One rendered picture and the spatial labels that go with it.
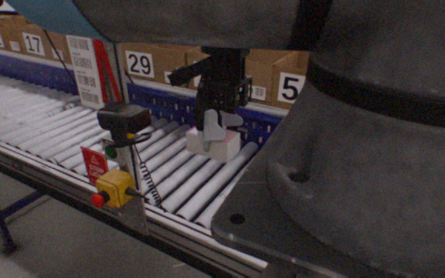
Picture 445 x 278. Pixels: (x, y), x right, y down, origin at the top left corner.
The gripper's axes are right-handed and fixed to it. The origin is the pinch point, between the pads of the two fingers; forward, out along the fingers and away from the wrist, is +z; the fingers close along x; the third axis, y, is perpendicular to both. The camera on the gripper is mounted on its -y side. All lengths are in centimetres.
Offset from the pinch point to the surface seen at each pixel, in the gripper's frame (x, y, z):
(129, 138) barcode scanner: -4.1, -20.1, 3.5
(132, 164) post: 1.3, -26.6, 16.2
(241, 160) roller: 39, -12, 31
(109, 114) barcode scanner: -6.7, -22.3, -3.1
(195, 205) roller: 9.6, -11.8, 30.2
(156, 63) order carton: 59, -66, 7
